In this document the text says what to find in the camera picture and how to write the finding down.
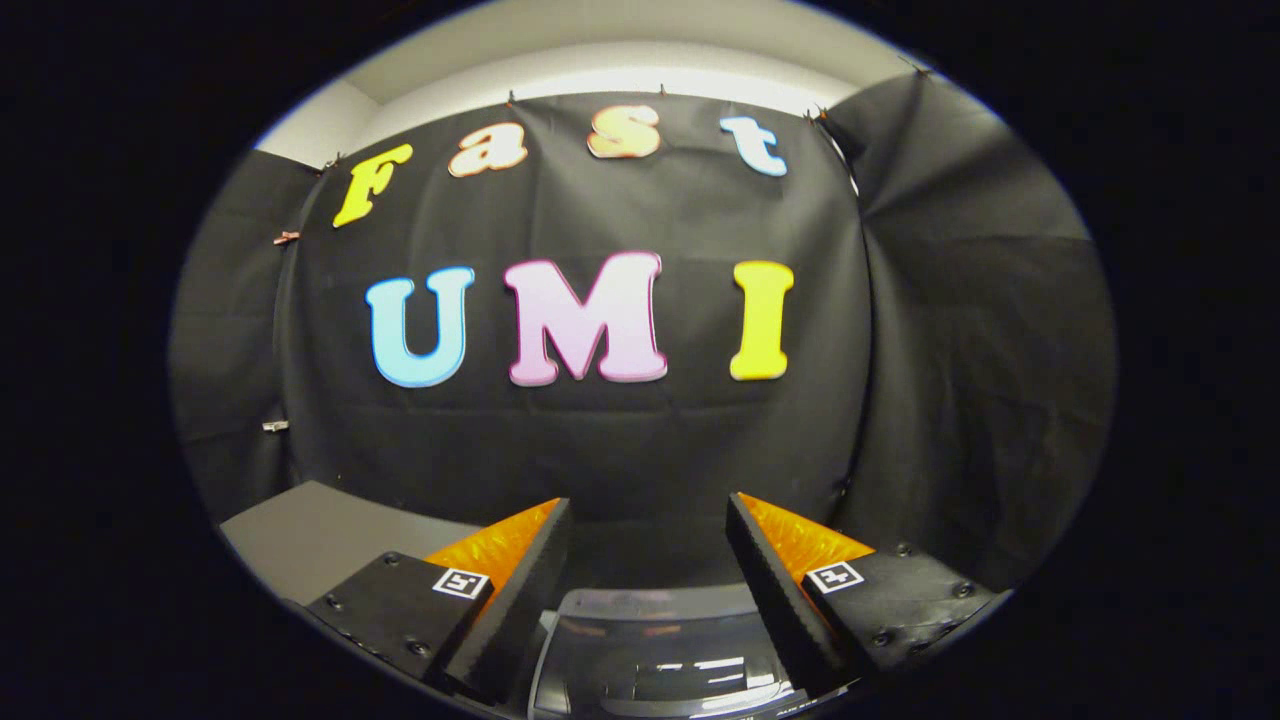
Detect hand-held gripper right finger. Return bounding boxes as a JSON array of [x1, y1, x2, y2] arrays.
[[726, 492, 1006, 696]]

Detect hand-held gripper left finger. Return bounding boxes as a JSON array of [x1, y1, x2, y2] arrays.
[[305, 498, 573, 704]]

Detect grey washing machine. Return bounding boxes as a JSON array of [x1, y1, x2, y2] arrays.
[[515, 585, 861, 720]]

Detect black backdrop cloth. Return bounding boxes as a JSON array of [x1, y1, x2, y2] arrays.
[[168, 70, 1118, 593]]

